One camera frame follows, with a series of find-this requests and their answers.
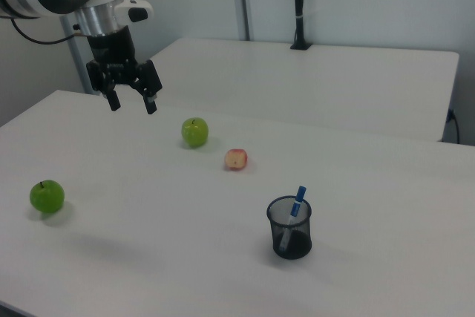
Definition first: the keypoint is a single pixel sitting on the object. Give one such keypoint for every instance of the shiny green apple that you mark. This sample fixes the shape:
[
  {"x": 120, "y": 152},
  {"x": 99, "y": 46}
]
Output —
[{"x": 194, "y": 133}]

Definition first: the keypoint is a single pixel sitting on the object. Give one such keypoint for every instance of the blue white marker pen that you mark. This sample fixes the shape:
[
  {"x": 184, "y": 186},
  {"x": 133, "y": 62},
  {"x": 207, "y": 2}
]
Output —
[{"x": 297, "y": 206}]

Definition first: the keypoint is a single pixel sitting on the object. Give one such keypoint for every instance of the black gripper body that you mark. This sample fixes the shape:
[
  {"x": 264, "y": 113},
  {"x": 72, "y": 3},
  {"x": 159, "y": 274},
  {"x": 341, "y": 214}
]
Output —
[{"x": 113, "y": 53}]

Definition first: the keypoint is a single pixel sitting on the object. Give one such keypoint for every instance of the white table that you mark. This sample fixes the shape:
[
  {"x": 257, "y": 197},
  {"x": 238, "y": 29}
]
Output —
[{"x": 334, "y": 83}]

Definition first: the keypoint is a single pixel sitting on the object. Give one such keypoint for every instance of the black pole stand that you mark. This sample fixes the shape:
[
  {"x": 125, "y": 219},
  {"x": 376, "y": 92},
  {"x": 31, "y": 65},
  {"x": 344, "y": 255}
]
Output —
[{"x": 299, "y": 27}]

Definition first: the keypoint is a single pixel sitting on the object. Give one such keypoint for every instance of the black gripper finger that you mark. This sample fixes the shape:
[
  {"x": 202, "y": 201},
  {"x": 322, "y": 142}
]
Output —
[
  {"x": 111, "y": 96},
  {"x": 150, "y": 83}
]

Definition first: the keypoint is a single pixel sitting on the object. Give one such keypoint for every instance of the black mesh pen cup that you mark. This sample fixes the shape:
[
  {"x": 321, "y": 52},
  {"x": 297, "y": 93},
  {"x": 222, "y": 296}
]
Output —
[{"x": 293, "y": 246}]

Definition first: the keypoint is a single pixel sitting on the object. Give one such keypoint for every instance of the red half apple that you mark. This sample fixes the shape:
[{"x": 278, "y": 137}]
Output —
[{"x": 235, "y": 160}]

